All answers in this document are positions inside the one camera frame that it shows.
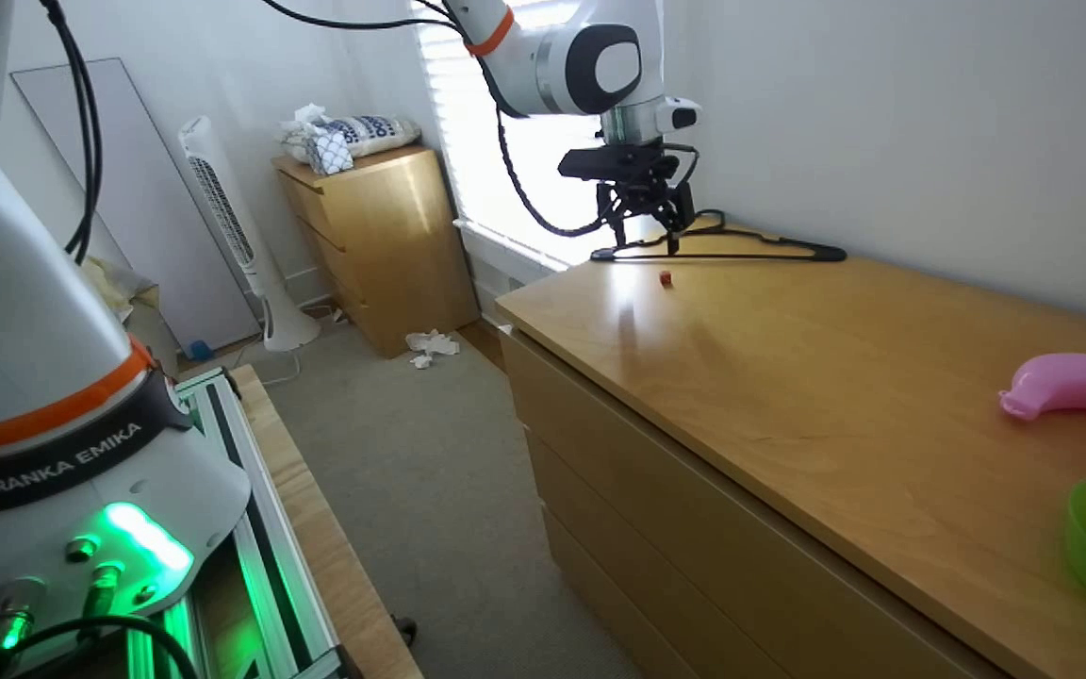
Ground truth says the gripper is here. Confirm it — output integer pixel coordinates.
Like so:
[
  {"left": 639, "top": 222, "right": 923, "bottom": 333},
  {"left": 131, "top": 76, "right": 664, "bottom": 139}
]
[{"left": 596, "top": 141, "right": 698, "bottom": 257}]

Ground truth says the black clothes hanger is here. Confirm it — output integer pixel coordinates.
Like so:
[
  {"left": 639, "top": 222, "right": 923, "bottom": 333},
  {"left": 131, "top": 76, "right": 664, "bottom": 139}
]
[{"left": 589, "top": 210, "right": 848, "bottom": 264}]

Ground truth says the window with blinds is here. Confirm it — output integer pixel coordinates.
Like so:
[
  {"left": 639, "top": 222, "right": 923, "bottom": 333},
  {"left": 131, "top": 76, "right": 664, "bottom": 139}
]
[{"left": 408, "top": 0, "right": 668, "bottom": 274}]

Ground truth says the crumpled white paper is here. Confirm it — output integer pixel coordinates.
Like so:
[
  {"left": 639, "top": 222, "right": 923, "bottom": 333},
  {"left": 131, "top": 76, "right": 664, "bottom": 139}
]
[{"left": 403, "top": 329, "right": 461, "bottom": 371}]

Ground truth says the wooden dresser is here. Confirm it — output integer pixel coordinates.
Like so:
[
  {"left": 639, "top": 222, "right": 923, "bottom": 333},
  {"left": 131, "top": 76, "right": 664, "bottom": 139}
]
[{"left": 271, "top": 144, "right": 481, "bottom": 359}]

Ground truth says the wooden drawer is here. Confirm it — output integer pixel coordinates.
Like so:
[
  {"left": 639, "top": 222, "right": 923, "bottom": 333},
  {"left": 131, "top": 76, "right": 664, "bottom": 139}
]
[
  {"left": 541, "top": 511, "right": 699, "bottom": 679},
  {"left": 524, "top": 426, "right": 794, "bottom": 679},
  {"left": 502, "top": 328, "right": 1011, "bottom": 679}
]

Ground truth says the white printed bag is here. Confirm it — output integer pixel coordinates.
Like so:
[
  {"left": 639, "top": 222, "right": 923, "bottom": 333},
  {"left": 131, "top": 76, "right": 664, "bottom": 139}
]
[{"left": 280, "top": 103, "right": 422, "bottom": 167}]

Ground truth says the patterned white cloth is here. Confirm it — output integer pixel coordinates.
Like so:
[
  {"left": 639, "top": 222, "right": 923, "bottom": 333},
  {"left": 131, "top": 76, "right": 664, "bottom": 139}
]
[{"left": 304, "top": 123, "right": 355, "bottom": 177}]

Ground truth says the white tower fan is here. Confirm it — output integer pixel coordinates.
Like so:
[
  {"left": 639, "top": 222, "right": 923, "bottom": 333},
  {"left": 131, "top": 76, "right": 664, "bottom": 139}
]
[{"left": 177, "top": 115, "right": 322, "bottom": 354}]

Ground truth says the pink toy banana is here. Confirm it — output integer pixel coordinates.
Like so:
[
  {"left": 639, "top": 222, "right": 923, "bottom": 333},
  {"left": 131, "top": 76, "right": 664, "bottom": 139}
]
[{"left": 998, "top": 353, "right": 1086, "bottom": 423}]

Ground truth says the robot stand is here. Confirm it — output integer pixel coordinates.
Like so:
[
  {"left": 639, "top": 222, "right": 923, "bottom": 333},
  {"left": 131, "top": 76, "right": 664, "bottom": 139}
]
[{"left": 114, "top": 365, "right": 423, "bottom": 679}]

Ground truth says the leaning mirror panel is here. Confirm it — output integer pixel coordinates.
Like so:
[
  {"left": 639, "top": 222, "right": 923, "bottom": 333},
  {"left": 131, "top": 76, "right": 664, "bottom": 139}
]
[{"left": 9, "top": 58, "right": 263, "bottom": 357}]

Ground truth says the yellowish crumpled cloth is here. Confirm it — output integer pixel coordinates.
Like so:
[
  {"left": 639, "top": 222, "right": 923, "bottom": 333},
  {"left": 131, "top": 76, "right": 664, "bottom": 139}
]
[{"left": 79, "top": 255, "right": 163, "bottom": 327}]

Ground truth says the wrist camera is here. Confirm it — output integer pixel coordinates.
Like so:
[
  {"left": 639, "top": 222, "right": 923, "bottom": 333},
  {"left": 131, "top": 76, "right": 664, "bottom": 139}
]
[{"left": 558, "top": 146, "right": 644, "bottom": 183}]

